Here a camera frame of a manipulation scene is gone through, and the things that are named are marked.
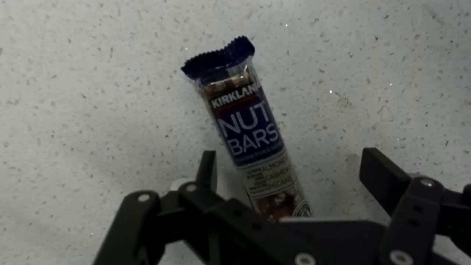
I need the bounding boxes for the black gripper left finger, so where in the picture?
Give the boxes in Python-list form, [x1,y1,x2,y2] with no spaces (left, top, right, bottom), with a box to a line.
[93,149,275,265]

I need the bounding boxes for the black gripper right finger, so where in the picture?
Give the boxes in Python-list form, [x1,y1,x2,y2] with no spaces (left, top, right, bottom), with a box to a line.
[359,147,471,265]

